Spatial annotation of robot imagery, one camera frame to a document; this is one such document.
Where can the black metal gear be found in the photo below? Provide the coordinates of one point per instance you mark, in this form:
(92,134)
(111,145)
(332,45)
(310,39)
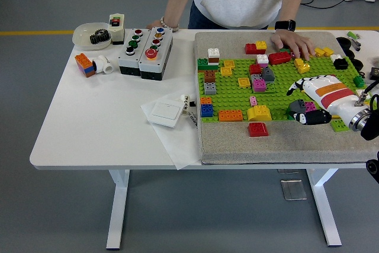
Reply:
(100,38)

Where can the small black clip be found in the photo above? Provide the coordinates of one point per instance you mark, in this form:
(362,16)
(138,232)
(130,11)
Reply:
(192,104)

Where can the large yellow curved brick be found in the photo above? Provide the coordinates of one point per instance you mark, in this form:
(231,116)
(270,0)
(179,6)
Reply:
(259,113)

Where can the white red-green switch box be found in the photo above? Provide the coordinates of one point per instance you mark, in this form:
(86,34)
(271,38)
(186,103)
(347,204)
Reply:
(117,32)

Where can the white and brown brick stack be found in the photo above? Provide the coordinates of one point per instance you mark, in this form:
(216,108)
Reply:
(214,53)

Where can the magenta brick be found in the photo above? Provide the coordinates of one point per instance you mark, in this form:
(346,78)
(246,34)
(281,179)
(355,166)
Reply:
(259,86)
(310,107)

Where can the small green piece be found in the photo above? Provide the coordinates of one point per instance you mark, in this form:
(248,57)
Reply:
(285,50)

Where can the small pink brick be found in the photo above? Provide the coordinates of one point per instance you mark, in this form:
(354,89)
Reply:
(253,101)
(293,54)

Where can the black wristwatch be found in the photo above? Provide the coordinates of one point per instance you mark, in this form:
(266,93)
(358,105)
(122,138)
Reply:
(285,25)

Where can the black brick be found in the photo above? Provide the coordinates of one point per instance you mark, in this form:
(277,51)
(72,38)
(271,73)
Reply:
(340,64)

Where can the person's left hand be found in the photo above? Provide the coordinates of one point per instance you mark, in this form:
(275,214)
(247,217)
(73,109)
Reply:
(293,41)

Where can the white labelled cylinder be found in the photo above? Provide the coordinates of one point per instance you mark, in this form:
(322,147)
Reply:
(185,100)

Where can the small yellow brick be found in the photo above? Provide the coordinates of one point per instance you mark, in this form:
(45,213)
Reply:
(304,69)
(299,62)
(328,51)
(319,52)

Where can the small white brick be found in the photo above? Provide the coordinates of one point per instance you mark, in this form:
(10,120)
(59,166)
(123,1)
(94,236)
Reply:
(336,57)

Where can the small dark green brick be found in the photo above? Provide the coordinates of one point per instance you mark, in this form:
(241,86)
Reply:
(359,81)

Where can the flat yellow square brick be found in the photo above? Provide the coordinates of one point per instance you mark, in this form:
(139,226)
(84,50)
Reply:
(229,64)
(226,71)
(244,82)

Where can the lime green plate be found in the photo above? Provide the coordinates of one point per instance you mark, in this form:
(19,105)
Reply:
(340,126)

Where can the white pipe tee fitting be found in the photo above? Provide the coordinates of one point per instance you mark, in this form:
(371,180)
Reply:
(103,63)

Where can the person's right hand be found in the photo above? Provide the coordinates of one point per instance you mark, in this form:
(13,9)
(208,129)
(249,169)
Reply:
(157,25)

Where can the dark green flat plate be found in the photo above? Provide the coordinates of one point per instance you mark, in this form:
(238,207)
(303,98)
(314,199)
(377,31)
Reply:
(271,90)

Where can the long red brick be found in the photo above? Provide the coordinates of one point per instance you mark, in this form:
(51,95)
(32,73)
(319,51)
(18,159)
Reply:
(279,58)

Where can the translucent plastic sheet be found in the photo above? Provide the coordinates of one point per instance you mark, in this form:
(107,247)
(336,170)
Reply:
(177,146)

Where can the red slope brick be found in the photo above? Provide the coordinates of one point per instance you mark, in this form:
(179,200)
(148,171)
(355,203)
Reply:
(258,129)

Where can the black box with yellow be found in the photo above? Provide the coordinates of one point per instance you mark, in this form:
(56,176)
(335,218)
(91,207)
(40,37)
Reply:
(374,73)

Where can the grey metal tool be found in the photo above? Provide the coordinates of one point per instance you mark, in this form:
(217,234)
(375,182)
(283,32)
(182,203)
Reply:
(356,45)

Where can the white table leg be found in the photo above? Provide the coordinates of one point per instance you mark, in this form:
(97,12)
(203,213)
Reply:
(118,205)
(331,229)

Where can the white labelled tube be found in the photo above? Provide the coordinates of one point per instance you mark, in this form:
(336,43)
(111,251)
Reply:
(192,120)

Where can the green baseplate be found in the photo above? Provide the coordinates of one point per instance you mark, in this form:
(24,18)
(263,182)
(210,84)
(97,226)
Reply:
(278,102)

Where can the light grey brick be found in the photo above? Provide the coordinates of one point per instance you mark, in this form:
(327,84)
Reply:
(210,88)
(254,78)

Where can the grey emergency-stop control box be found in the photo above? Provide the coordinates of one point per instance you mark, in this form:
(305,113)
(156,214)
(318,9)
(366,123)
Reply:
(155,64)

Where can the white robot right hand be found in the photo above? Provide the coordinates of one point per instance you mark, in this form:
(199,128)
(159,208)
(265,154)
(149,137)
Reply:
(328,90)

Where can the long orange brick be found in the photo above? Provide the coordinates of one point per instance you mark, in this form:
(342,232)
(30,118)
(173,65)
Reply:
(230,115)

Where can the dark grey slope brick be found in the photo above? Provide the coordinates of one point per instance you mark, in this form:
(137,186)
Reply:
(268,75)

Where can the white plastic bowl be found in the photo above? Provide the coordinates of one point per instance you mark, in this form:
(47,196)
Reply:
(81,35)

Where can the person's right forearm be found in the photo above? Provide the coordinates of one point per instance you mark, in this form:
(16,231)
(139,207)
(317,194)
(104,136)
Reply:
(174,7)

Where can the grey foam mat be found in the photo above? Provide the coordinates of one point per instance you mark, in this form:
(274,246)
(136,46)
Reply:
(231,146)

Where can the orange purple blue brick stack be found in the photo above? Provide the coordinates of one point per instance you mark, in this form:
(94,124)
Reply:
(84,63)

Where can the white wall switch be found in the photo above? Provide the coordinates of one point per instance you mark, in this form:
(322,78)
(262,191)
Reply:
(164,113)

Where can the small orange brick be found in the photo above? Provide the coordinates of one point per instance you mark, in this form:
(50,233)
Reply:
(206,101)

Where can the dark grey roof brick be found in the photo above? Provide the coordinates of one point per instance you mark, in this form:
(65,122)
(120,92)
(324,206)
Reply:
(297,105)

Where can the small metal floor plate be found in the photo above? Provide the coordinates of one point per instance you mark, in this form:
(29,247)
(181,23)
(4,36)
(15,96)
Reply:
(288,171)

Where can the small green tool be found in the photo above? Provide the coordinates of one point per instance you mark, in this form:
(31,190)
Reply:
(350,34)

